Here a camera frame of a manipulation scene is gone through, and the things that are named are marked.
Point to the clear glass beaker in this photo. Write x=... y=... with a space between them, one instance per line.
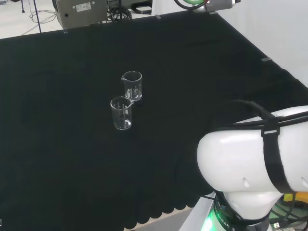
x=132 y=86
x=121 y=115

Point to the black bench cloth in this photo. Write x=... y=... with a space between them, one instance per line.
x=72 y=96

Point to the grey metal equipment box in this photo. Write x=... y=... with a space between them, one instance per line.
x=79 y=14

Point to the black tripod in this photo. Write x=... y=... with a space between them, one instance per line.
x=37 y=16

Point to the yellow stop button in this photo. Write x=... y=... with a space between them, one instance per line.
x=299 y=201

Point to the thin black stand pole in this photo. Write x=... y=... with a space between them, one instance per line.
x=22 y=6

